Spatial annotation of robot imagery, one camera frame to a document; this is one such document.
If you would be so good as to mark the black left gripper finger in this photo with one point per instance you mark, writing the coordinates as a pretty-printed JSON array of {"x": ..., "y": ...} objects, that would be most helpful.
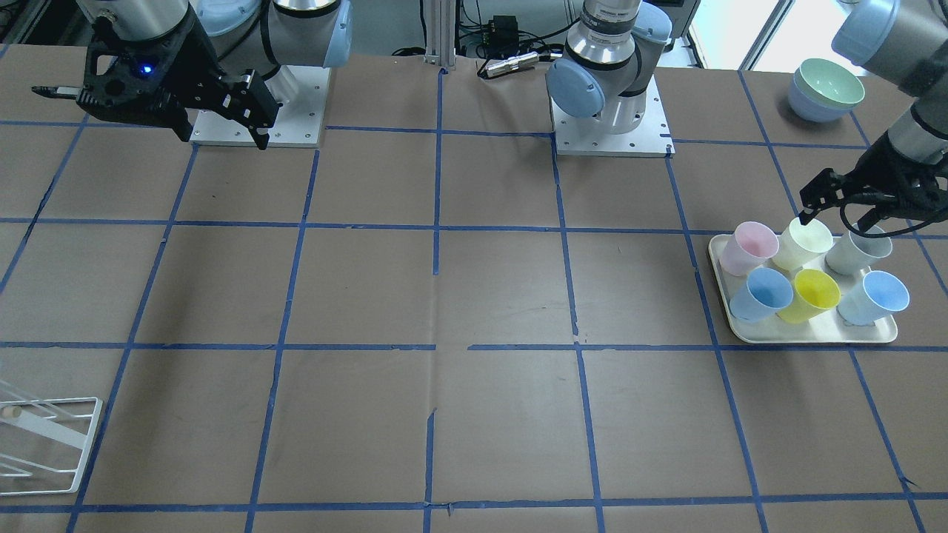
[
  {"x": 867, "y": 221},
  {"x": 807, "y": 215}
]

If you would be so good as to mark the white plastic cup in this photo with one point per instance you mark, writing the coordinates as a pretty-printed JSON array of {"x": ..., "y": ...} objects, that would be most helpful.
[{"x": 799, "y": 244}]

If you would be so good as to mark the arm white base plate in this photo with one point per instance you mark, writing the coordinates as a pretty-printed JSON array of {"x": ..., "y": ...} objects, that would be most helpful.
[
  {"x": 301, "y": 91},
  {"x": 634, "y": 126}
]

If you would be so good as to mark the white wire rack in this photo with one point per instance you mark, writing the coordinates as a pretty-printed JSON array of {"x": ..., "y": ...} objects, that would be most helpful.
[{"x": 46, "y": 444}]

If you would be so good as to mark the grey plastic cup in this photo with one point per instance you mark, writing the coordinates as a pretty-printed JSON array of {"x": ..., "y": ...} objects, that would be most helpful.
[{"x": 853, "y": 252}]

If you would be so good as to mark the green and blue bowls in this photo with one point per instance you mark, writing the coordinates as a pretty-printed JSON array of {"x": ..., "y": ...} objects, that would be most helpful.
[{"x": 822, "y": 91}]

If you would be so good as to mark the blue plastic cup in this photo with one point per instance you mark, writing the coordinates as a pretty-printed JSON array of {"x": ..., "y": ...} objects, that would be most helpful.
[
  {"x": 764, "y": 293},
  {"x": 878, "y": 294}
]

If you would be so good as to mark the pink plastic cup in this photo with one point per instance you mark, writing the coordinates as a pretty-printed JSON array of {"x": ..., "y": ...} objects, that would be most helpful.
[{"x": 749, "y": 246}]

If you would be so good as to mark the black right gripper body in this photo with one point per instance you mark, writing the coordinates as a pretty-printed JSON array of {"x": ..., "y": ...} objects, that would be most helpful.
[{"x": 194, "y": 68}]

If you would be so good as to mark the cream plastic tray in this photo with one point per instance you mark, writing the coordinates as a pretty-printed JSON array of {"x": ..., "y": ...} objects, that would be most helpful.
[{"x": 828, "y": 327}]

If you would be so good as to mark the yellow plastic cup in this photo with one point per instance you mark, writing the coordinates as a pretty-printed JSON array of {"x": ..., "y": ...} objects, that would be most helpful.
[{"x": 813, "y": 292}]

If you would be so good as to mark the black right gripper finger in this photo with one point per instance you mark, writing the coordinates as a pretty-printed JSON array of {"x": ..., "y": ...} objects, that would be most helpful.
[
  {"x": 261, "y": 137},
  {"x": 58, "y": 93}
]

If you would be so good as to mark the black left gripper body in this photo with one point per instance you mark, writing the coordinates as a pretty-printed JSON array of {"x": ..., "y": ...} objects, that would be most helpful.
[{"x": 886, "y": 172}]

